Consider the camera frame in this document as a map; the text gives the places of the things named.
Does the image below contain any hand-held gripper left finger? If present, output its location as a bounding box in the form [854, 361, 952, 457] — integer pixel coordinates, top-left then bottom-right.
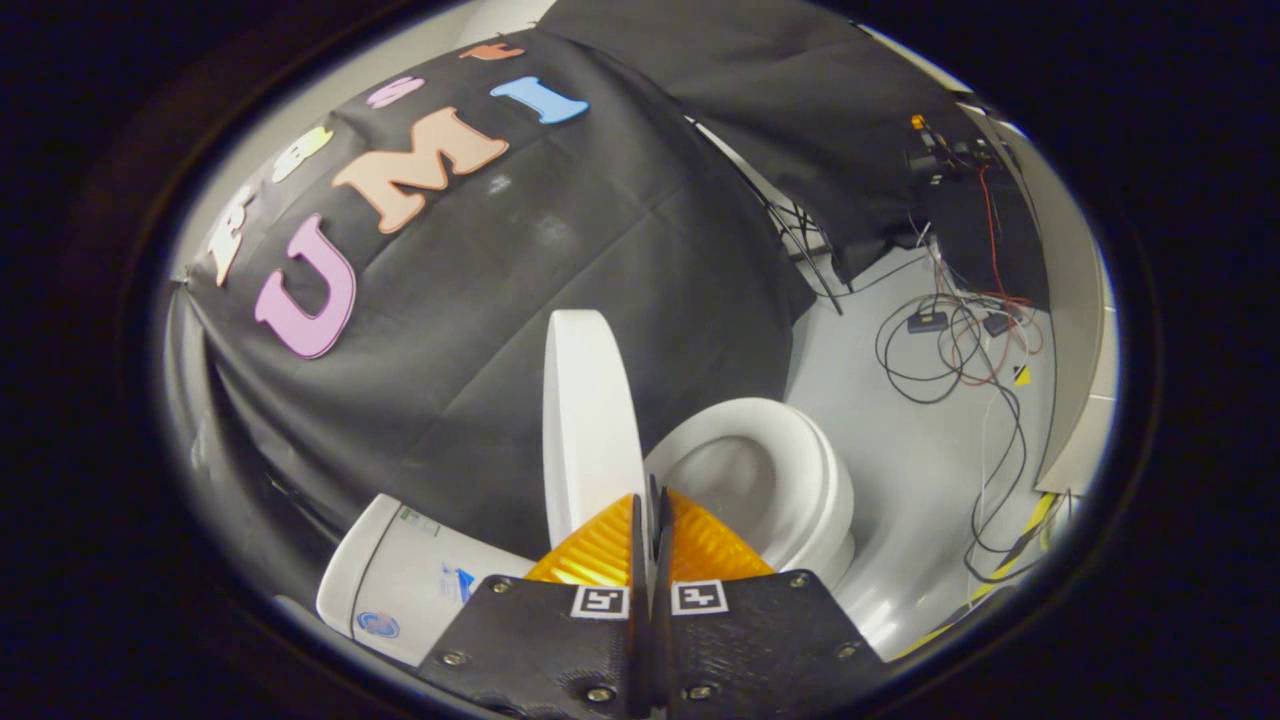
[418, 492, 651, 719]

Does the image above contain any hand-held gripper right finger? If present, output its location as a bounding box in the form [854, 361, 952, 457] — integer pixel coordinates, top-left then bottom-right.
[650, 485, 889, 719]

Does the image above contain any white toilet lid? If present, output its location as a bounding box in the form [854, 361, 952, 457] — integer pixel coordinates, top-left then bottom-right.
[543, 308, 649, 549]

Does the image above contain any white toilet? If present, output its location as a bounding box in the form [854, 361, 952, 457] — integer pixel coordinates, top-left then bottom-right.
[316, 398, 858, 669]

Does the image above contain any white toilet seat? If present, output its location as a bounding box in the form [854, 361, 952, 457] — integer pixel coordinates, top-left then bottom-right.
[645, 398, 849, 573]

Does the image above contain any black backdrop cloth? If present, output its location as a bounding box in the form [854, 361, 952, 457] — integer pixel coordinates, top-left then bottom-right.
[185, 0, 1051, 561]

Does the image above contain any black light stand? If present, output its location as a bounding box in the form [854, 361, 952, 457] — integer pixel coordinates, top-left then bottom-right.
[690, 120, 848, 317]

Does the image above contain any dark draped cloth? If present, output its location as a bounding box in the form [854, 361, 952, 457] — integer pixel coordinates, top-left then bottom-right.
[918, 170, 1051, 311]

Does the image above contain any black device with orange part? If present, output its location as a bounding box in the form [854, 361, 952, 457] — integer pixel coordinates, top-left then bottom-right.
[905, 113, 1001, 187]

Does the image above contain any black floor cable bundle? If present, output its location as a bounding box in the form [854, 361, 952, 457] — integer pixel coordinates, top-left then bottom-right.
[875, 290, 1053, 586]

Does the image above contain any red cable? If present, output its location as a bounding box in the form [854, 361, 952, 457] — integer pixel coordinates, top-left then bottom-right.
[940, 165, 1047, 389]

